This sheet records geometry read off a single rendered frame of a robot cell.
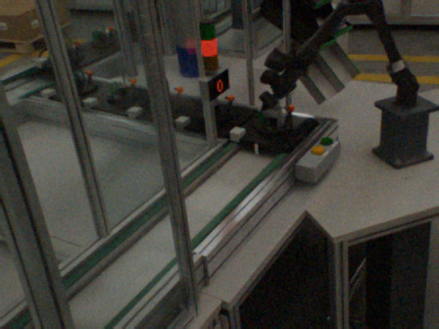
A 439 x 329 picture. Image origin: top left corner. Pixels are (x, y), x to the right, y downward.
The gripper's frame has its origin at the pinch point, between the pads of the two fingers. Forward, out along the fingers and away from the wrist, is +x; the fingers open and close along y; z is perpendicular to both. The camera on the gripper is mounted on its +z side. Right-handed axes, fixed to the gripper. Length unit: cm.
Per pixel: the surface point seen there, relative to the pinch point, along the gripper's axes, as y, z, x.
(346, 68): -48.0, -9.8, -1.3
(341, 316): 33, -66, 21
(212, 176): 31.5, -4.3, 17.2
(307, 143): 4.1, -20.1, 0.0
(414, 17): -391, -6, 114
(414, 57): -328, -31, 112
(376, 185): 6.0, -46.0, -7.6
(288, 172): 23.6, -22.5, -1.1
